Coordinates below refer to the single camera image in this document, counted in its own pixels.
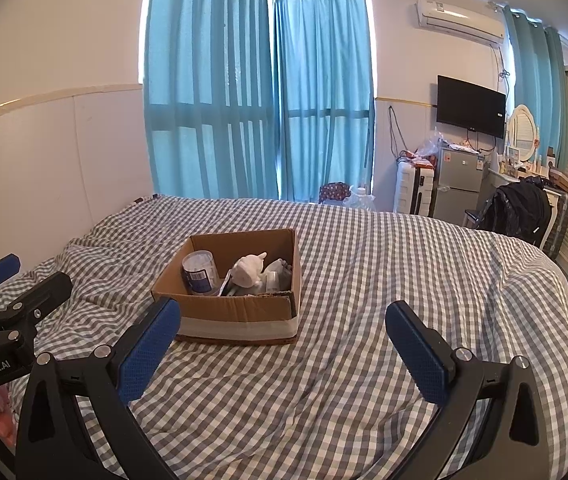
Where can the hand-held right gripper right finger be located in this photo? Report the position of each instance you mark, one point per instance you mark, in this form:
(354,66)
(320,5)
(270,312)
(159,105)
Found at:
(419,357)

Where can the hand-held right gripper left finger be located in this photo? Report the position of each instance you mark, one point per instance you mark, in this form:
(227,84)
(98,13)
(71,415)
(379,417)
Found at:
(146,355)

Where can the clear cotton swab container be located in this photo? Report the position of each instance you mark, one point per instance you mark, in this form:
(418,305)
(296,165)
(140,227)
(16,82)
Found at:
(199,272)

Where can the brown cardboard box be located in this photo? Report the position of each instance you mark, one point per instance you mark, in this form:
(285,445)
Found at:
(234,310)

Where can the large white plush toy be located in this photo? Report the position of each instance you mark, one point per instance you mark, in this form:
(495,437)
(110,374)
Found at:
(249,270)

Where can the white cream tube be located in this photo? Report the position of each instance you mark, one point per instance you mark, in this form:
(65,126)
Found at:
(278,280)

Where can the grey checkered bed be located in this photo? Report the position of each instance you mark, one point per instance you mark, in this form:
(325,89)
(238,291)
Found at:
(364,280)

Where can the dark chair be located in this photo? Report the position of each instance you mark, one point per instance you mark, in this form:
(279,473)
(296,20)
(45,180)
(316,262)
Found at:
(473,216)

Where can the clear water bottle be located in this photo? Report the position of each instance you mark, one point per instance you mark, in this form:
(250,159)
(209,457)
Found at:
(361,201)

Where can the white suitcase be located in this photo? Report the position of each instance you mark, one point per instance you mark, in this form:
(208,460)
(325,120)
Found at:
(414,187)

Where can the black backpack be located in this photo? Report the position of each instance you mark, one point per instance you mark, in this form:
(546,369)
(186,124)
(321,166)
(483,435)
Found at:
(519,210)

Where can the small grey fridge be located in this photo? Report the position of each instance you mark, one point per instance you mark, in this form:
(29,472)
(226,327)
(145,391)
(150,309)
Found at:
(456,180)

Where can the dark patterned bag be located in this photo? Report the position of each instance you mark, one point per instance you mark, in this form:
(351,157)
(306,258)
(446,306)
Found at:
(334,192)

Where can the plaid upright board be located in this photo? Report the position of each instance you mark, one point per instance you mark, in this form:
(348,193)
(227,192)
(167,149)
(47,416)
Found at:
(561,225)

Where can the white vanity table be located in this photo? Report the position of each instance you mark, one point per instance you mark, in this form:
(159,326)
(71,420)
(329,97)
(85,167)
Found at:
(501,177)

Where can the clear plastic bag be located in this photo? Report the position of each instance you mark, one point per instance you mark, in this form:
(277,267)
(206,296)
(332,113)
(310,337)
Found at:
(429,145)

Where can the white oval vanity mirror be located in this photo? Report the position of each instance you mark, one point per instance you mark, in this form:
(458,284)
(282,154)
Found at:
(523,132)

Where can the wide blue curtain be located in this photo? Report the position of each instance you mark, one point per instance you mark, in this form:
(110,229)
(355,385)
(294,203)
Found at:
(204,85)

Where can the narrow blue curtain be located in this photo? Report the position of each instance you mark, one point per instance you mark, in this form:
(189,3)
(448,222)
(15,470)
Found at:
(326,95)

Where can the blue curtain beside wardrobe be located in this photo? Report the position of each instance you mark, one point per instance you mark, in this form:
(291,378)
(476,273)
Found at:
(539,80)

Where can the white air conditioner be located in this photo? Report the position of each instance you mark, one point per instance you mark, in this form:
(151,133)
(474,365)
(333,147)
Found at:
(459,20)

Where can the black wall television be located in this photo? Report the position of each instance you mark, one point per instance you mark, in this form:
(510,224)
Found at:
(469,105)

